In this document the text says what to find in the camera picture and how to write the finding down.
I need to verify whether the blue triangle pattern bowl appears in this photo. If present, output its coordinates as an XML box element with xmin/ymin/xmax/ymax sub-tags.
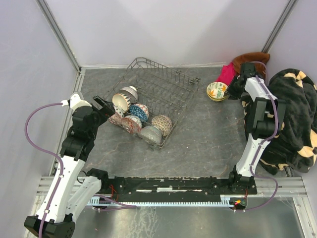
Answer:
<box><xmin>129</xmin><ymin>103</ymin><xmax>149</xmax><ymax>122</ymax></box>

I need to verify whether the pink cloth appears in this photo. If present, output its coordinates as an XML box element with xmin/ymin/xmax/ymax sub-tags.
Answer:
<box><xmin>216</xmin><ymin>62</ymin><xmax>240</xmax><ymax>86</ymax></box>

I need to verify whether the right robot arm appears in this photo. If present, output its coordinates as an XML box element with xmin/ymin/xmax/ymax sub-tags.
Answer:
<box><xmin>224</xmin><ymin>62</ymin><xmax>286</xmax><ymax>194</ymax></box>

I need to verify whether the brown cloth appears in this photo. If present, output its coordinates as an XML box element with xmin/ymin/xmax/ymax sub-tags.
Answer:
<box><xmin>232</xmin><ymin>52</ymin><xmax>270</xmax><ymax>74</ymax></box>

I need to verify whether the orange flower leaf bowl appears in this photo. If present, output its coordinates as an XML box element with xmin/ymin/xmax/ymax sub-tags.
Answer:
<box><xmin>206</xmin><ymin>82</ymin><xmax>227</xmax><ymax>98</ymax></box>

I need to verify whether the black base bar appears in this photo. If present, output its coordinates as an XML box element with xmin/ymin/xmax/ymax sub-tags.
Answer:
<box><xmin>86</xmin><ymin>169</ymin><xmax>257</xmax><ymax>202</ymax></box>

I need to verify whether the light blue cable duct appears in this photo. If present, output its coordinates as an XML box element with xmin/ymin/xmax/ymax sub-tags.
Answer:
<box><xmin>87</xmin><ymin>196</ymin><xmax>248</xmax><ymax>208</ymax></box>

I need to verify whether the grey hexagon pattern bowl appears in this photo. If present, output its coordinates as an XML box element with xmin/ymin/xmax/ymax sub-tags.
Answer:
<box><xmin>140</xmin><ymin>125</ymin><xmax>162</xmax><ymax>144</ymax></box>

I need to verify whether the red geometric pattern bowl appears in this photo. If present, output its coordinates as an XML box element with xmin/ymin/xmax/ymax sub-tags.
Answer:
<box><xmin>121</xmin><ymin>115</ymin><xmax>142</xmax><ymax>134</ymax></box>

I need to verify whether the cream bowl orange rim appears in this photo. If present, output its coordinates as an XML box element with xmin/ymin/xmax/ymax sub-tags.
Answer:
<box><xmin>112</xmin><ymin>93</ymin><xmax>131</xmax><ymax>113</ymax></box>

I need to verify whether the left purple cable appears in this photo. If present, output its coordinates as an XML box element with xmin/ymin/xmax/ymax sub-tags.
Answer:
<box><xmin>24</xmin><ymin>102</ymin><xmax>70</xmax><ymax>238</ymax></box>

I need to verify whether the purple striped bowl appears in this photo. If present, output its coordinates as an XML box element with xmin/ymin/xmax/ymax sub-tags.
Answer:
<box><xmin>119</xmin><ymin>86</ymin><xmax>138</xmax><ymax>104</ymax></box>

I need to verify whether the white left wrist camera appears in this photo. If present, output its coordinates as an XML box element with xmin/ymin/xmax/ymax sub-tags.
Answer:
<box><xmin>61</xmin><ymin>92</ymin><xmax>92</xmax><ymax>111</ymax></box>

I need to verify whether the grey wire dish rack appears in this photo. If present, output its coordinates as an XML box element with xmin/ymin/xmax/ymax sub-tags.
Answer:
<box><xmin>102</xmin><ymin>57</ymin><xmax>201</xmax><ymax>149</ymax></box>

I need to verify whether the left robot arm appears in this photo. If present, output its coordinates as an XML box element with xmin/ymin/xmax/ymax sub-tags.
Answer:
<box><xmin>24</xmin><ymin>93</ymin><xmax>115</xmax><ymax>238</ymax></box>

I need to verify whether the brown dotted pattern bowl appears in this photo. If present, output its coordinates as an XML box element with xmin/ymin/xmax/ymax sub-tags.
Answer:
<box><xmin>151</xmin><ymin>115</ymin><xmax>172</xmax><ymax>136</ymax></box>

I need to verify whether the yellow rim blue pattern bowl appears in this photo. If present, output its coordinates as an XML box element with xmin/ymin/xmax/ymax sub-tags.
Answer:
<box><xmin>209</xmin><ymin>96</ymin><xmax>227</xmax><ymax>102</ymax></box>

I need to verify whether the black flower blanket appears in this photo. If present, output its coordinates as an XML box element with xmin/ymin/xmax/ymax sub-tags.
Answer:
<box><xmin>241</xmin><ymin>68</ymin><xmax>317</xmax><ymax>176</ymax></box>

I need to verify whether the red diamond pattern bowl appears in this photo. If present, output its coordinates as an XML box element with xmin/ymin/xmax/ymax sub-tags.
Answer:
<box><xmin>108</xmin><ymin>112</ymin><xmax>124</xmax><ymax>126</ymax></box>

